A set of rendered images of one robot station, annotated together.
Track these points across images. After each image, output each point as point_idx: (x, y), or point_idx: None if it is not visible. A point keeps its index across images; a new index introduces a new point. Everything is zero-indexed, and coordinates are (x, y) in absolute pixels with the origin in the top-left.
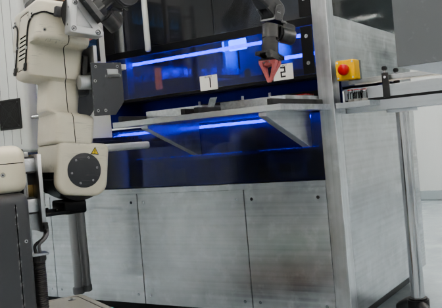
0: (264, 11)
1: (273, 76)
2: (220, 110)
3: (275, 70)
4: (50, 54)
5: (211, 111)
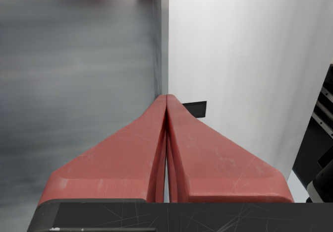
0: None
1: (168, 105)
2: (303, 135)
3: (160, 127)
4: None
5: (294, 160)
